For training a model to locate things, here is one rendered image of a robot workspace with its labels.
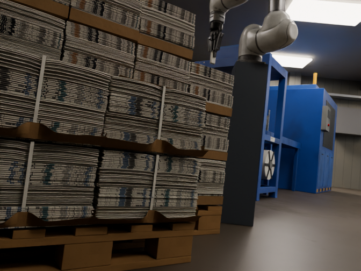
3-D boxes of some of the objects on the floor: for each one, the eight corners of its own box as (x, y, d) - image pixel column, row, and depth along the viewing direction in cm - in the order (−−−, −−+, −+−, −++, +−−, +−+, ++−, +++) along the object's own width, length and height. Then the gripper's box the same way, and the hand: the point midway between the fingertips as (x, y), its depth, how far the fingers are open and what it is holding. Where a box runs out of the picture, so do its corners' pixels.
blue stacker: (322, 194, 485) (332, 68, 499) (246, 183, 560) (256, 73, 574) (336, 191, 607) (344, 90, 621) (272, 182, 682) (280, 92, 696)
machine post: (275, 198, 358) (286, 70, 369) (267, 196, 363) (279, 70, 374) (277, 197, 366) (288, 71, 376) (270, 196, 371) (281, 72, 381)
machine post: (256, 200, 310) (270, 53, 320) (248, 199, 315) (262, 54, 325) (259, 200, 317) (273, 56, 327) (251, 199, 322) (265, 56, 332)
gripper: (204, 25, 181) (200, 64, 179) (218, 18, 170) (214, 59, 168) (214, 29, 185) (210, 67, 183) (229, 22, 174) (224, 63, 173)
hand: (213, 57), depth 176 cm, fingers closed
